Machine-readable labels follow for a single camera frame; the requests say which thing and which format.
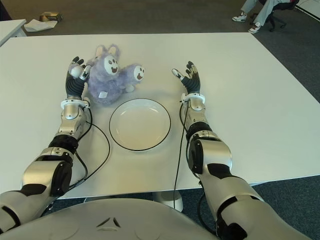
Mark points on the white side table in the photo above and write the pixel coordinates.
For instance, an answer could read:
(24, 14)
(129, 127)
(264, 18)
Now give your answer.
(10, 30)

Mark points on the person in grey trousers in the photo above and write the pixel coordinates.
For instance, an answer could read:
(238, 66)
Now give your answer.
(262, 12)

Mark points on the white furniture edge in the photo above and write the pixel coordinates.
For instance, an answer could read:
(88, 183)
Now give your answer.
(310, 7)

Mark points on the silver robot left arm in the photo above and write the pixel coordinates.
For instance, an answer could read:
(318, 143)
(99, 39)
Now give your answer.
(37, 162)

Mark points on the black swivel chair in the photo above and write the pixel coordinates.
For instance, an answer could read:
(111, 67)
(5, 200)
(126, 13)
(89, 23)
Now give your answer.
(280, 7)

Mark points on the gold cardboard box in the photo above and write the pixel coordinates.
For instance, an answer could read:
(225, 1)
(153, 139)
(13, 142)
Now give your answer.
(51, 17)

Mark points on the white paper sheet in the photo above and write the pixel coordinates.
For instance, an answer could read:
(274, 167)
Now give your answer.
(37, 26)

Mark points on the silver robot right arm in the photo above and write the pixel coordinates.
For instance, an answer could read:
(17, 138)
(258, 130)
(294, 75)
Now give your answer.
(215, 150)

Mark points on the white plate black rim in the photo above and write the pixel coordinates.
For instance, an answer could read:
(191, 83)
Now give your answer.
(139, 123)

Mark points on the purple plush doll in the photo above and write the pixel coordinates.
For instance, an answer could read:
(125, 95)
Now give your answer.
(105, 82)

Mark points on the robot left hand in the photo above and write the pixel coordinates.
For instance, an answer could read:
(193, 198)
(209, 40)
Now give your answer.
(74, 87)

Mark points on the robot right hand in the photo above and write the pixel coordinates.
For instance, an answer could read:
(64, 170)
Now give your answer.
(193, 85)

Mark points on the silver table pedestal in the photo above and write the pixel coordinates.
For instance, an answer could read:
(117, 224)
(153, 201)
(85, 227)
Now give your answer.
(162, 197)

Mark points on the silver robot torso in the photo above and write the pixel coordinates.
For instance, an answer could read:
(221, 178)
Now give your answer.
(112, 225)

